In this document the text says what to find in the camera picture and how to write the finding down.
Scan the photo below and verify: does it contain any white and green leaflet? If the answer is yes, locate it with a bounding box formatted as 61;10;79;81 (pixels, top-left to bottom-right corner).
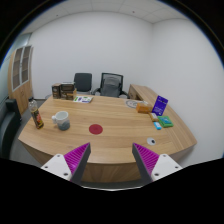
73;95;94;104

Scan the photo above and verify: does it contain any round grey cable grommet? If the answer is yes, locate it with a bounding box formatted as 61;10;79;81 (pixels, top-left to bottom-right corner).
146;136;157;146

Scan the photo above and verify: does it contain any round grey patterned mat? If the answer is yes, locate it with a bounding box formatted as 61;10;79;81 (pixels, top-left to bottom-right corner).
125;99;143;109

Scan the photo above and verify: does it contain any wooden side desk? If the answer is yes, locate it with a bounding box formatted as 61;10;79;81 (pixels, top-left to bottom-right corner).
128;83;158;103

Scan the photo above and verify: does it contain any wooden cabinet with glass doors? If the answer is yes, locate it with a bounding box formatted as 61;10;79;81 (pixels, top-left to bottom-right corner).
7;44;34;114

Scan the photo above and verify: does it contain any clear bottle with black cap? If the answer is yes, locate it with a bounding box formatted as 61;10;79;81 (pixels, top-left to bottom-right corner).
28;97;45;130

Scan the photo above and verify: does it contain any small yellow box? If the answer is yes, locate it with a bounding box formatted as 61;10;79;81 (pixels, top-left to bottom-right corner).
148;112;159;122

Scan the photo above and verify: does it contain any small dark brown box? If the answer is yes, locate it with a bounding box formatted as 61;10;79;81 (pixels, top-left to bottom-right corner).
51;83;62;100

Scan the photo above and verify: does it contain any white and grey mug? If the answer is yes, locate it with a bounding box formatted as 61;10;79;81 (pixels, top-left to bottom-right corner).
51;110;71;131

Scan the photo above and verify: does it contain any flat round red coaster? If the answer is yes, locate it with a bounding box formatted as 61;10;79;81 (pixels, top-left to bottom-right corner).
88;123;104;135

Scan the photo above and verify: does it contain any orange box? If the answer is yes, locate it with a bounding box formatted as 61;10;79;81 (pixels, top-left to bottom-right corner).
135;101;153;114

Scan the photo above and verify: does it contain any black leather sofa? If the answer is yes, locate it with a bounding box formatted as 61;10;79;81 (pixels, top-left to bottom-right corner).
0;98;23;159

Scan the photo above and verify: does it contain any green box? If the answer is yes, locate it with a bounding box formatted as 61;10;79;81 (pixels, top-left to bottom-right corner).
157;115;174;129

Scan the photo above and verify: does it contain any purple standing sign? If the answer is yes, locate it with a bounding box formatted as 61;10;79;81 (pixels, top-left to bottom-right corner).
151;95;169;117

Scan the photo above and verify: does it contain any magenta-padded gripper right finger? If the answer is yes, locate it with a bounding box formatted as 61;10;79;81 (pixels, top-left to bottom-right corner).
132;142;183;185

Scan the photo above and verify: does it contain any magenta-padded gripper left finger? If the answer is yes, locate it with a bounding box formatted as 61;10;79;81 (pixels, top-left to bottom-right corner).
40;142;92;185

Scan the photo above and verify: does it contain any grey mesh office chair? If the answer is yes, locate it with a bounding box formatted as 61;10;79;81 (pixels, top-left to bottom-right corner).
91;72;129;99

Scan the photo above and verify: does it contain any dark padded office chair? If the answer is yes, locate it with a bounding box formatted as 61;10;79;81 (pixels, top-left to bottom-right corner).
73;72;93;96

